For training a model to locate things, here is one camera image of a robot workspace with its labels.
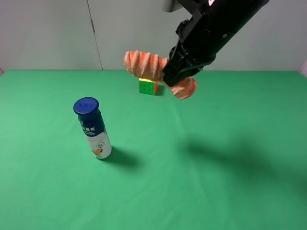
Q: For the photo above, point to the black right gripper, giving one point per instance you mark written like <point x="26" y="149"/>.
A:
<point x="212" y="24"/>

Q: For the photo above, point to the orange twisted plush bread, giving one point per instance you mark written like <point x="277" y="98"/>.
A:
<point x="150" y="67"/>

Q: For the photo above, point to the colourful puzzle cube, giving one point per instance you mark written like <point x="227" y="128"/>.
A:
<point x="148" y="87"/>

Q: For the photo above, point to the blue white yogurt bottle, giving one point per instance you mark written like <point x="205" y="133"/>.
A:
<point x="90" y="118"/>

